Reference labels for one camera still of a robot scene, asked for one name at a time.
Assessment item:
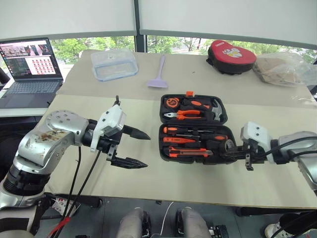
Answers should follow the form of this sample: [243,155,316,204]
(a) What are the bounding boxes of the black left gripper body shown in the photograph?
[98,130,124,166]

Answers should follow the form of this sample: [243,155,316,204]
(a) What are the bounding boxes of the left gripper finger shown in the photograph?
[122,124,152,141]
[111,156,149,170]

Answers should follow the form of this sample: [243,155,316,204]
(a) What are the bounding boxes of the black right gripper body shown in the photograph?
[241,139,267,172]

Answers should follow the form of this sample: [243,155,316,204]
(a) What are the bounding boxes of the black tape roll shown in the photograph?
[217,138,237,156]

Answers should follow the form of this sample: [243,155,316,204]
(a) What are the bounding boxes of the black orange screwdriver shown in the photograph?
[161,126,213,134]
[173,133,229,142]

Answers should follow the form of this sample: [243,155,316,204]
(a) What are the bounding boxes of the orange voltage tester pen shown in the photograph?
[162,136,197,144]

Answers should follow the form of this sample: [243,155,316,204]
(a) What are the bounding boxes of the orange black utility knife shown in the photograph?
[168,146,214,159]

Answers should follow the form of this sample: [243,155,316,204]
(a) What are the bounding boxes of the black tool case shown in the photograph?
[158,90,237,165]

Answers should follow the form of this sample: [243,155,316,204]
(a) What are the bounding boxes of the beige table cover sheet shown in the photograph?
[43,94,317,209]
[55,49,317,106]

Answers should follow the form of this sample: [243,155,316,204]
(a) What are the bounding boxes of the claw hammer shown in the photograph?
[181,97,227,122]

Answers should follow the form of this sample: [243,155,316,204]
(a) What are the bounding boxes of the orange tape measure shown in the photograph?
[165,97,181,108]

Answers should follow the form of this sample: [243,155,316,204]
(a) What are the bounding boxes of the purple spatula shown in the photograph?
[146,54,169,89]

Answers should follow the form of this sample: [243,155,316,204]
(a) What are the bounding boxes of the clear plastic food container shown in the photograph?
[90,48,139,83]

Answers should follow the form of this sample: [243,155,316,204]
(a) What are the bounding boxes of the white sneaker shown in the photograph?
[51,195,80,214]
[264,222,286,238]

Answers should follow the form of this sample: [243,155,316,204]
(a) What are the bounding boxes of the black keypad device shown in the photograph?
[209,224,230,238]

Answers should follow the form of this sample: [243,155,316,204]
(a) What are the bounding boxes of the clear plastic bag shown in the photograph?
[252,51,314,88]

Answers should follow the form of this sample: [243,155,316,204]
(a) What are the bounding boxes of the dark window pillar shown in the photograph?
[133,0,149,53]

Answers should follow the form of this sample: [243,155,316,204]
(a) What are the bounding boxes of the red heart-shaped bag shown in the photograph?
[206,40,257,75]

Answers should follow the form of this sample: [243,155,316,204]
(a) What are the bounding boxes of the white side table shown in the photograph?
[0,107,49,118]

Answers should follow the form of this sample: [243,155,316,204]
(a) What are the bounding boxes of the open laptop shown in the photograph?
[0,37,65,109]

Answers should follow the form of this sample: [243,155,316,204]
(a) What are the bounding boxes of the white roller blind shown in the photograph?
[137,0,317,50]
[0,0,137,41]

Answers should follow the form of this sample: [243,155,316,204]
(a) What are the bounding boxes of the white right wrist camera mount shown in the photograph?
[239,121,273,155]

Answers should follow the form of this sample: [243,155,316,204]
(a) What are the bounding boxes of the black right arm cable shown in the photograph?
[257,136,317,160]

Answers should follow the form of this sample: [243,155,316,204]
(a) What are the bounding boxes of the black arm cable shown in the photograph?
[61,145,83,220]
[66,148,103,219]
[257,136,317,160]

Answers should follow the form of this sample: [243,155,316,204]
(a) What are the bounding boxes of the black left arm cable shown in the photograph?
[66,148,103,219]
[61,145,83,220]

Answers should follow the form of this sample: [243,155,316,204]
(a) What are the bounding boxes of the orange handled pliers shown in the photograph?
[163,109,202,120]

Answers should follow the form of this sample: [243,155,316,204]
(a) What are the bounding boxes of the thin white cable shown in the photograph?
[159,201,175,237]

